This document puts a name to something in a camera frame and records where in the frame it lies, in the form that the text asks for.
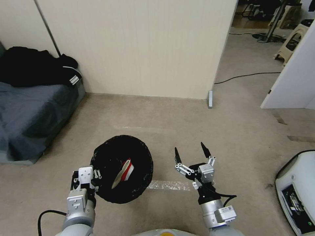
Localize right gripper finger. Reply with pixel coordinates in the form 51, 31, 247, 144
200, 141, 217, 170
174, 147, 192, 176

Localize black trash bin with bag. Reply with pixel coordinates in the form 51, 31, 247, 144
90, 134, 154, 204

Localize white and red wrapper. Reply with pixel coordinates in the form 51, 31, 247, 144
111, 158, 135, 189

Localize white robot front shell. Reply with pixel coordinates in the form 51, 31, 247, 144
136, 228, 199, 236

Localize white machine with black trim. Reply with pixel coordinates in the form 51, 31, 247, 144
274, 149, 315, 236

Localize white door panel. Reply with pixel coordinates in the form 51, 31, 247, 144
260, 21, 315, 110

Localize black garment with white stripes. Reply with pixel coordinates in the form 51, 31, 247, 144
0, 46, 82, 88

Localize black stand with round base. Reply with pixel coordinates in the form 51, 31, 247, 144
252, 0, 288, 44

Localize beige plastic step stool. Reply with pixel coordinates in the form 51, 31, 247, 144
273, 23, 308, 67

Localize black chair legs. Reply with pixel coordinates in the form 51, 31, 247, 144
241, 0, 265, 21

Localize thin grey pole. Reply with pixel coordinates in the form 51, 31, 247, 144
34, 0, 62, 58

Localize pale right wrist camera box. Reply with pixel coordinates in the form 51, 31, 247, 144
198, 164, 215, 184

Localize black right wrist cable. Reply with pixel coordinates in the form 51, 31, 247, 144
213, 191, 237, 210

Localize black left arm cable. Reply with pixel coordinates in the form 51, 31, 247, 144
37, 210, 67, 236

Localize long black floor cable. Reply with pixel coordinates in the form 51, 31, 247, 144
214, 71, 282, 85

